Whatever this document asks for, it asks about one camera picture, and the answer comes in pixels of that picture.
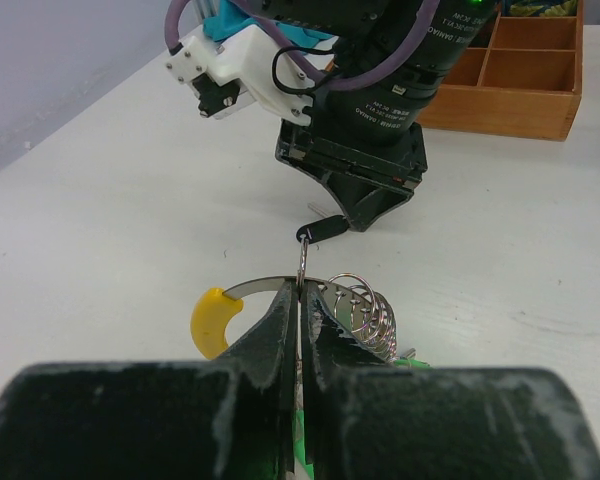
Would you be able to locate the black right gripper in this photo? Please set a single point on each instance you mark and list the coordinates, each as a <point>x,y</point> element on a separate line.
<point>366,181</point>

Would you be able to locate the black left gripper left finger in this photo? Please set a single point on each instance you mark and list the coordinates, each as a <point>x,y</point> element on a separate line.
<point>228,418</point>

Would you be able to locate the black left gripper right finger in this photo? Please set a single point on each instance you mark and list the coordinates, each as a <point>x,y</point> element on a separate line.
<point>367,419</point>

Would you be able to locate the black key fob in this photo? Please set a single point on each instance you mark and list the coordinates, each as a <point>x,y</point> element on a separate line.
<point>329,225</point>

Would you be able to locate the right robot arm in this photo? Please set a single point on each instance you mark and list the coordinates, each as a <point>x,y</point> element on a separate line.
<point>389,58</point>

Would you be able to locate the wooden compartment tray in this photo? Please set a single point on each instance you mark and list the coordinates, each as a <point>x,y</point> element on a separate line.
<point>521,76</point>

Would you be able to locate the teal cloth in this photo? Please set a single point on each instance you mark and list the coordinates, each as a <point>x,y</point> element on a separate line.
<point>231,19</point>

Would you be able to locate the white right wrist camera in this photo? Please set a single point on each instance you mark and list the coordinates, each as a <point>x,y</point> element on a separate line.
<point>229,76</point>

